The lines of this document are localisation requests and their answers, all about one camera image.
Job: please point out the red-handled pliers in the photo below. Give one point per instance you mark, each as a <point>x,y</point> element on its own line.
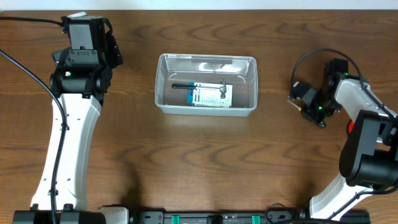
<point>350,127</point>

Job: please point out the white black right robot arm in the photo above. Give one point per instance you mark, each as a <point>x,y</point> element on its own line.
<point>368,160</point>

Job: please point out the blue white cardboard box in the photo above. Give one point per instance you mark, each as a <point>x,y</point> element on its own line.
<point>210,96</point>

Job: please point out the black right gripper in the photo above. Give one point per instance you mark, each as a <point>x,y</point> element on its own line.
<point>308,112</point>

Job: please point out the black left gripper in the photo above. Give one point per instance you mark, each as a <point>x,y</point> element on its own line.
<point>109,55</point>

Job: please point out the small black-handled hammer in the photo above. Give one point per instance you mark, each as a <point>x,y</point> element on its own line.
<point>222,89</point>

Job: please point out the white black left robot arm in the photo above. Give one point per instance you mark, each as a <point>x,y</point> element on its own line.
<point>77,86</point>

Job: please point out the black yellow screwdriver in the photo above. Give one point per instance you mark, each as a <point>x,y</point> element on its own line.
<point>295,105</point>

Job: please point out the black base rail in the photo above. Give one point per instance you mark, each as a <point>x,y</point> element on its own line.
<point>278,215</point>

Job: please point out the clear plastic container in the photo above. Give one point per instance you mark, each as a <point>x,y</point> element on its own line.
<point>238,71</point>

